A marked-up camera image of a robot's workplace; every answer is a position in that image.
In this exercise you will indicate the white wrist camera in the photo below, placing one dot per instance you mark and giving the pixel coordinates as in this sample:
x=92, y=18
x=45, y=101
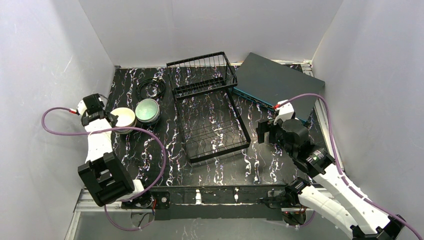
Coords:
x=81, y=108
x=284, y=111

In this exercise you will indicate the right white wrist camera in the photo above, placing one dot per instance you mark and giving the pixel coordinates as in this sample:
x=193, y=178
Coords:
x=284, y=111

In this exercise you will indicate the blue white patterned bowl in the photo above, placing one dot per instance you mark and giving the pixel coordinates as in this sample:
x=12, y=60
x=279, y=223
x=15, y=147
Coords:
x=123, y=130

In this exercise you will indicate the black wire dish rack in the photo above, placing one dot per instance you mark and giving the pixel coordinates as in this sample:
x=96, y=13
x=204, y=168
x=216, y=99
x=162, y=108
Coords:
x=207, y=116

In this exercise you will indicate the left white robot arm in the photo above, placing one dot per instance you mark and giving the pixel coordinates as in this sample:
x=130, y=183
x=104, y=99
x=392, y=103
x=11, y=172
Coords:
x=103, y=174

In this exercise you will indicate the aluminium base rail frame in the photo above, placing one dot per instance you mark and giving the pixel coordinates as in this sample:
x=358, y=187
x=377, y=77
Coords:
x=220, y=212

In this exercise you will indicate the grey teal network switch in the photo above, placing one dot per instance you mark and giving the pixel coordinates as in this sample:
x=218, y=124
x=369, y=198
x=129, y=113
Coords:
x=266, y=82

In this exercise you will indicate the beige ceramic bowl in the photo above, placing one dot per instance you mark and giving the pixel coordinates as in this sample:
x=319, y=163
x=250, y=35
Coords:
x=126, y=117

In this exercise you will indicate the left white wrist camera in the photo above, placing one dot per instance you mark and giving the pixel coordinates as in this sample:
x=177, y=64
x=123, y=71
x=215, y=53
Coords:
x=81, y=108

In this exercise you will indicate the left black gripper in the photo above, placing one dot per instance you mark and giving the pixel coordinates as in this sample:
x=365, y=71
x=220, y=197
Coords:
x=97, y=117

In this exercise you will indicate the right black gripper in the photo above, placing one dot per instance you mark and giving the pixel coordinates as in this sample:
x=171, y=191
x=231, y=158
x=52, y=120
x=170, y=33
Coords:
x=265, y=131

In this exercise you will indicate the green lined ceramic bowl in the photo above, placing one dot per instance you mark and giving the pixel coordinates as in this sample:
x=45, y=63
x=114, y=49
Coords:
x=147, y=111

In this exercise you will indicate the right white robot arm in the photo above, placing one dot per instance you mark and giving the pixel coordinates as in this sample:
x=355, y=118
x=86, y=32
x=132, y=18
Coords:
x=349, y=211

